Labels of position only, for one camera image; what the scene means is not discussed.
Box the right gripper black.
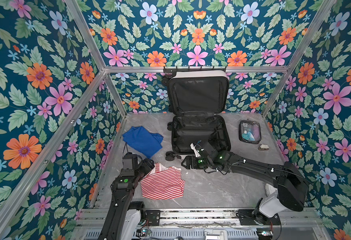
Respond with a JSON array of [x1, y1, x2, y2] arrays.
[[180, 155, 212, 170]]

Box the blue shirt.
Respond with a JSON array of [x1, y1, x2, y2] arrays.
[[122, 126, 163, 159]]

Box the red white striped shirt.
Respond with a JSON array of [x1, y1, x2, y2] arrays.
[[140, 163, 185, 200]]

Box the clear toiletry pouch black trim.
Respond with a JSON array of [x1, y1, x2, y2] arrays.
[[239, 120, 262, 144]]

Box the white black suitcase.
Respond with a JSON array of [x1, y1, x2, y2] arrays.
[[162, 70, 231, 155]]

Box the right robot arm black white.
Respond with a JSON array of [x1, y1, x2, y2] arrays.
[[181, 143, 309, 225]]

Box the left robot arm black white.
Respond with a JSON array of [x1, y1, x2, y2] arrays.
[[98, 153, 154, 240]]

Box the small grey white box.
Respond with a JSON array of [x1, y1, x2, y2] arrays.
[[258, 144, 270, 151]]

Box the white round-cornered scale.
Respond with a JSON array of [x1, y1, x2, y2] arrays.
[[265, 184, 277, 196]]

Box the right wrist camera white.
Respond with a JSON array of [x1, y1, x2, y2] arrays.
[[190, 143, 201, 158]]

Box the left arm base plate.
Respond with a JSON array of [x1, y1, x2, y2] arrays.
[[145, 210, 161, 227]]

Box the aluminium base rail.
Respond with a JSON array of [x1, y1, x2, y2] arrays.
[[76, 207, 323, 229]]

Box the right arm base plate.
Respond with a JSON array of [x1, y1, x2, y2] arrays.
[[236, 209, 281, 226]]

